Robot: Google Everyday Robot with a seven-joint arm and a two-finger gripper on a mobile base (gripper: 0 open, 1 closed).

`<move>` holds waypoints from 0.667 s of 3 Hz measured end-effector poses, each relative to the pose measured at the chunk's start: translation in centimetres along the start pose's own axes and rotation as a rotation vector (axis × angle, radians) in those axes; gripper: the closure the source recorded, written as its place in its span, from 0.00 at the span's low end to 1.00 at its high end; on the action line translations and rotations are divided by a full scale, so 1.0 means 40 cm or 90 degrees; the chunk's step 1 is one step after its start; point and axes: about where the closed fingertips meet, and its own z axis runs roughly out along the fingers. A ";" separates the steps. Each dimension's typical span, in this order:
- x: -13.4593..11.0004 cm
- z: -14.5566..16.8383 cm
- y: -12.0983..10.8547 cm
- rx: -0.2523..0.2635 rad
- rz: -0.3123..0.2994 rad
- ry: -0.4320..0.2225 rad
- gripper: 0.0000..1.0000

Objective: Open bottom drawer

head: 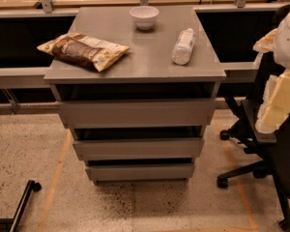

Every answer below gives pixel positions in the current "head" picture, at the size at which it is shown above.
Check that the grey drawer cabinet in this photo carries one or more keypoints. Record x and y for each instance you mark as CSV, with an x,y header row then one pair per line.
x,y
146,72

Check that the clear plastic bottle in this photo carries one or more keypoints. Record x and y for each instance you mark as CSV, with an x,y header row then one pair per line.
x,y
183,47

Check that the black office chair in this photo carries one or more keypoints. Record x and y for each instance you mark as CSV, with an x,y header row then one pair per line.
x,y
273,148

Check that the black wheeled stand leg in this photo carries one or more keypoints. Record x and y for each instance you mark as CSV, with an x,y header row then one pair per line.
x,y
11,224

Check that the grey bottom drawer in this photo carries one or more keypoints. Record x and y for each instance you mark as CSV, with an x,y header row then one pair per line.
x,y
139,172

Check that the grey metal frame rail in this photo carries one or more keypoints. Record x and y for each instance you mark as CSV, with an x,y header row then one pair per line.
x,y
26,25

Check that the grey middle drawer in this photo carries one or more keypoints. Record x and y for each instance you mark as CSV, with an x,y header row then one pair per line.
x,y
139,149

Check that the brown yellow snack bag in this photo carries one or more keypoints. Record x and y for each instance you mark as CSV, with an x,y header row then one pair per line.
x,y
84,50

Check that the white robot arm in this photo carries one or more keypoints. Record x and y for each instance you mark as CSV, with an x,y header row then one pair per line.
x,y
282,44

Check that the grey top drawer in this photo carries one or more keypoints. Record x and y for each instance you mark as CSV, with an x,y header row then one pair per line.
x,y
136,114

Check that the white ceramic bowl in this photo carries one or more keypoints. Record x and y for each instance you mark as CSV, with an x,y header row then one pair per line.
x,y
144,17

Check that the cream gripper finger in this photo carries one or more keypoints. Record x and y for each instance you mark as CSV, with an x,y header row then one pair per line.
x,y
266,43
276,103

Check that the grey drawer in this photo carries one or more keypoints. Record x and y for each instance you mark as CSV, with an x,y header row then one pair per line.
x,y
139,172
139,149
136,114

